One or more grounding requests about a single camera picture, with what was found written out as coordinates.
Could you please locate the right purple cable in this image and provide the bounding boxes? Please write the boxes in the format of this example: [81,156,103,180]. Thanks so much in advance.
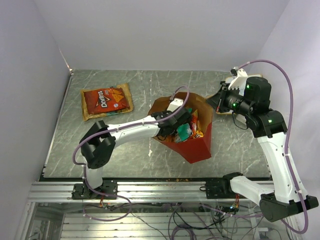
[237,58,311,235]

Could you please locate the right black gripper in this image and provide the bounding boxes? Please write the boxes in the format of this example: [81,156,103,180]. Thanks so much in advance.
[205,83,253,117]

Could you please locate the red brown paper bag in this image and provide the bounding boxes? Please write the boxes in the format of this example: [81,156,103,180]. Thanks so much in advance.
[153,92,214,164]

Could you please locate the aluminium rail frame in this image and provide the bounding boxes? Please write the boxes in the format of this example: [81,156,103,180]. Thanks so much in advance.
[27,178,296,240]

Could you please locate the orange snack packet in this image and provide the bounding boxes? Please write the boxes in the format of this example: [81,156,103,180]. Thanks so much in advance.
[190,109,204,139]

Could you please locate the loose wires under table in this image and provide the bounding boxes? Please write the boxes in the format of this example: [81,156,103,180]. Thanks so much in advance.
[82,194,276,240]

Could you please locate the white notepad board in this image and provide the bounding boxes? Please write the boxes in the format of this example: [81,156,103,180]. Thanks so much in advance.
[215,73,264,116]

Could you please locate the Doritos chip bag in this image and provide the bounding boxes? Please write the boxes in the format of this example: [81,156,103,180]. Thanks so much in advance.
[80,83,134,121]

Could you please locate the purple cable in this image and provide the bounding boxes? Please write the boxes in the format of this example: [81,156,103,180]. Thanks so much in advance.
[72,86,190,196]
[237,58,311,235]

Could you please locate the teal snack packet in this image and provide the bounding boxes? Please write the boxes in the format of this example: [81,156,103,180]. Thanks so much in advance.
[174,115,196,143]

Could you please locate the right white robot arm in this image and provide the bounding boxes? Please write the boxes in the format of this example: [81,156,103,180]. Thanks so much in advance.
[206,76,319,222]

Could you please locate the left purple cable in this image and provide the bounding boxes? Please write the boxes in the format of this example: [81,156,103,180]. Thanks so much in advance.
[72,86,190,196]

